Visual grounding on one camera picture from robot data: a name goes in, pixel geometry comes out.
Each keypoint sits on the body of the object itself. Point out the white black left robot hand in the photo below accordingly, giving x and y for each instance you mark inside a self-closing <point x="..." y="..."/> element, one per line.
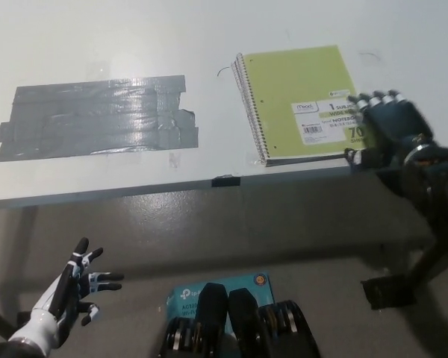
<point x="59" y="298"/>

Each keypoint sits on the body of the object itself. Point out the purple spiral notebook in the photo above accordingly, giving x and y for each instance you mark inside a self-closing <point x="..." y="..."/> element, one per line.
<point x="302" y="161"/>

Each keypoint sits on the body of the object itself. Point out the small black tape strip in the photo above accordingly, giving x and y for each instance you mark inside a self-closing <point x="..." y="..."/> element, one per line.
<point x="226" y="181"/>

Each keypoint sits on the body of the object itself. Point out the clear tape piece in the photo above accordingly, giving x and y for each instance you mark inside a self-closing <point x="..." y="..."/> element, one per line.
<point x="174" y="160"/>
<point x="254" y="159"/>

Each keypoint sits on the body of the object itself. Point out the grey duct tape patch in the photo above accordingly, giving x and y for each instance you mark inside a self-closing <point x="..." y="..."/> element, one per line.
<point x="97" y="117"/>

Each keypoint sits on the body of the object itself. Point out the teal router box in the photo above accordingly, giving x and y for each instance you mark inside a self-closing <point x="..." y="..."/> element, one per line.
<point x="186" y="298"/>

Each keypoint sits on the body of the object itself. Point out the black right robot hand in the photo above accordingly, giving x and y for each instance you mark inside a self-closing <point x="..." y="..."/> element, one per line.
<point x="392" y="123"/>

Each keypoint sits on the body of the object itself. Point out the green spiral notebook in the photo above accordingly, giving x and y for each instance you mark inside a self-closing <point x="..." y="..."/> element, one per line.
<point x="291" y="74"/>

